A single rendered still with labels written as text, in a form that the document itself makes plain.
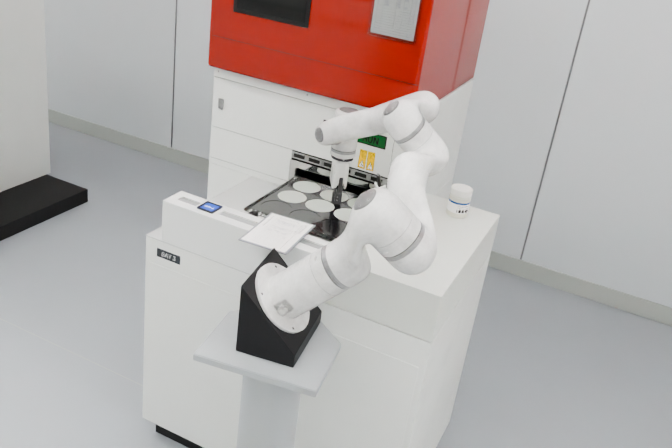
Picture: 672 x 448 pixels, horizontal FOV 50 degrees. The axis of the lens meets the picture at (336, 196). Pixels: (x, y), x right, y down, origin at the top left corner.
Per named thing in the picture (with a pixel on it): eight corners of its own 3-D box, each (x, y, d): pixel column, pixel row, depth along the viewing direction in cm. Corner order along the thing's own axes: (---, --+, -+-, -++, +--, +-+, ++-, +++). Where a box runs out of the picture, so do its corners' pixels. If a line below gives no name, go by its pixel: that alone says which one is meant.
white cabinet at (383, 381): (236, 348, 314) (250, 176, 281) (445, 437, 280) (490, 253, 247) (138, 437, 260) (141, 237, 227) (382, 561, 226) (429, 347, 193)
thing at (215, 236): (179, 229, 234) (180, 190, 228) (331, 285, 214) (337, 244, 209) (160, 240, 226) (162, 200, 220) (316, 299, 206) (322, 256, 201)
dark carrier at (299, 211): (299, 178, 266) (299, 176, 266) (385, 204, 254) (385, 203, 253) (249, 209, 237) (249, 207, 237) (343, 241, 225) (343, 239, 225)
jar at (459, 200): (449, 207, 241) (455, 181, 237) (469, 213, 239) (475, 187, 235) (443, 214, 235) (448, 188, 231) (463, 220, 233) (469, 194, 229)
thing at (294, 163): (289, 181, 274) (292, 157, 270) (396, 215, 258) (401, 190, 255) (287, 182, 272) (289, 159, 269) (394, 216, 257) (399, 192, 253)
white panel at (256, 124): (212, 160, 290) (218, 62, 273) (400, 220, 261) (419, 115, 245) (207, 162, 287) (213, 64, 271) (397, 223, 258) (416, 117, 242)
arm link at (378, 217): (350, 299, 172) (432, 255, 162) (299, 249, 165) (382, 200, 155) (355, 266, 182) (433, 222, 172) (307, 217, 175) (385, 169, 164)
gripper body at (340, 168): (330, 147, 245) (326, 177, 249) (333, 158, 235) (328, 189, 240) (352, 148, 246) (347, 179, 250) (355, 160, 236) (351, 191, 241)
